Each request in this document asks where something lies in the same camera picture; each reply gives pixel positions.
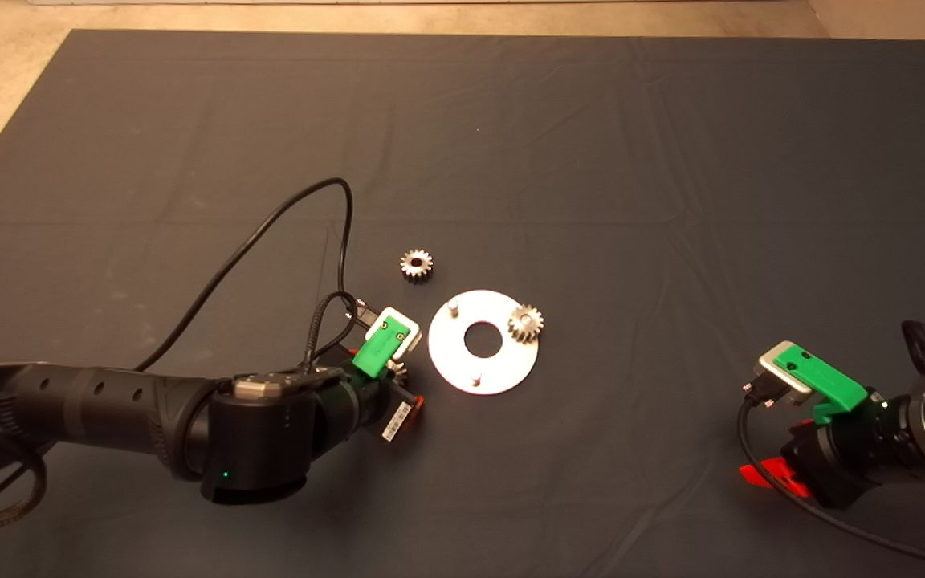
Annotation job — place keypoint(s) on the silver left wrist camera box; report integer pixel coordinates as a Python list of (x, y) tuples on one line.
[(406, 329)]

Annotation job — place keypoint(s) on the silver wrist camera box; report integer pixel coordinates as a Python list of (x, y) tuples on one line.
[(406, 329), (776, 368)]

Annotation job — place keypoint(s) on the round metal carrier plate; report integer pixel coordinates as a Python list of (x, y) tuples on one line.
[(462, 369)]

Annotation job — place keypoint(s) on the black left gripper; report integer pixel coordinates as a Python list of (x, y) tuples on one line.
[(382, 405)]

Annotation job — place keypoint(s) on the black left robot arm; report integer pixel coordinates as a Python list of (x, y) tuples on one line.
[(149, 409)]

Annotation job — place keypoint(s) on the small steel planetary gear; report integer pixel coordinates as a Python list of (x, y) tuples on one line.
[(424, 271), (534, 331), (399, 369)]

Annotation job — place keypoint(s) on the green left camera mount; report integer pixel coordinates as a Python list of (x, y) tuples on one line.
[(378, 349)]

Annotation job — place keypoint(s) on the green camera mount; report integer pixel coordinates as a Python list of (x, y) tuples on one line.
[(378, 349), (824, 379)]

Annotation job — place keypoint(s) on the green right camera mount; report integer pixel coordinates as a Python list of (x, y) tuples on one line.
[(824, 379)]

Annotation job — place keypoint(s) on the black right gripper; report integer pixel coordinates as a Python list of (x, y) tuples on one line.
[(840, 461)]

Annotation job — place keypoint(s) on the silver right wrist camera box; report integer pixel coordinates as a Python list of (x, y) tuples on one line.
[(776, 368)]

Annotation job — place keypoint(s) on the dark grey table cloth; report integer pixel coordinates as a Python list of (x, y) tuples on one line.
[(591, 120)]

